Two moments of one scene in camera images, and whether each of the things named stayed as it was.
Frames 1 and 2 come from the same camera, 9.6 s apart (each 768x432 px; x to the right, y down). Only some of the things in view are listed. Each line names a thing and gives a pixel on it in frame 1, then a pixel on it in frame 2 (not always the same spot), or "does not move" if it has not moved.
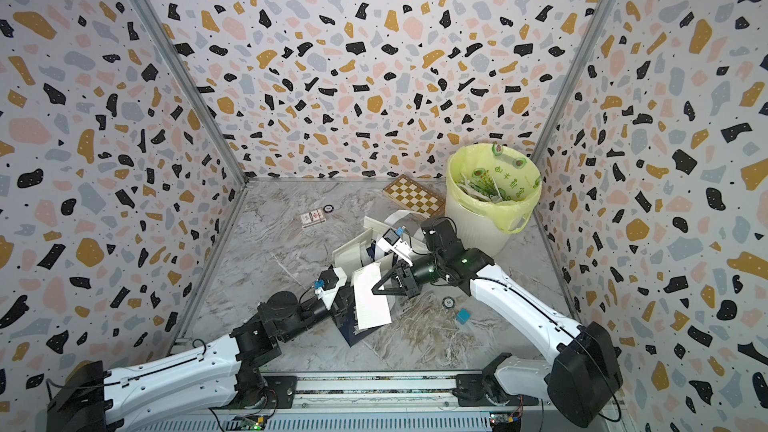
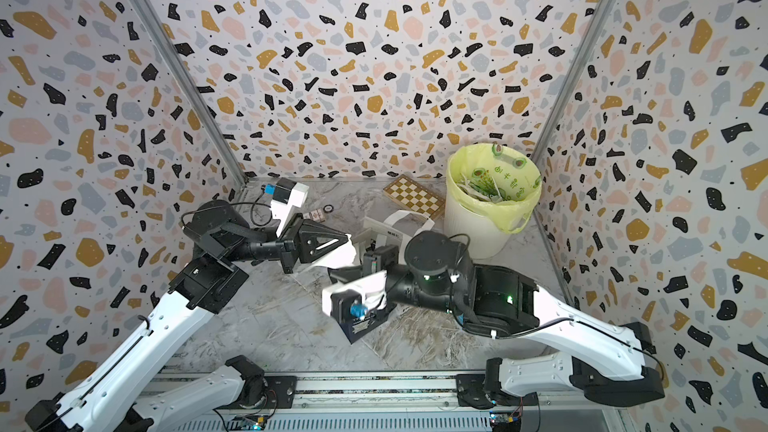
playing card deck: [312, 218] does not move
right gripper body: [425, 270] → [389, 256]
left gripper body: [336, 310] → [289, 252]
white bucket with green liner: [494, 183] does not move
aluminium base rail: [361, 402] does not move
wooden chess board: [414, 195] does not move
